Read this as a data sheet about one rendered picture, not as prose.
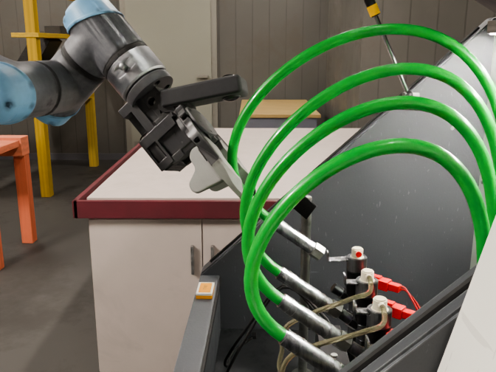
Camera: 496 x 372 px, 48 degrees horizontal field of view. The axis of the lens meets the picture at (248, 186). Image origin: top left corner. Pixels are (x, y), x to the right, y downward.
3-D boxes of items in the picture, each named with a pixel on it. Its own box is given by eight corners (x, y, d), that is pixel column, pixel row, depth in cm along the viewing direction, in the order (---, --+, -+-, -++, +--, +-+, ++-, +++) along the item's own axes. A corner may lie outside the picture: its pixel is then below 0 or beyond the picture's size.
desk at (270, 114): (304, 164, 672) (305, 99, 653) (318, 196, 531) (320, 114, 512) (241, 164, 673) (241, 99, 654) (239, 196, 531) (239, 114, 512)
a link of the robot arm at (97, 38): (80, 35, 86) (114, -6, 83) (123, 88, 84) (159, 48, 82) (46, 27, 78) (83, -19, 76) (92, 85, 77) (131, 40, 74)
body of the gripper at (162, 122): (183, 175, 82) (133, 114, 83) (226, 136, 80) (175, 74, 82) (164, 175, 74) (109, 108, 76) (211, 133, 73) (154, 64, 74)
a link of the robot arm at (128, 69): (158, 52, 82) (134, 38, 74) (177, 74, 82) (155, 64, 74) (122, 86, 84) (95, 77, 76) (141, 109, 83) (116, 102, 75)
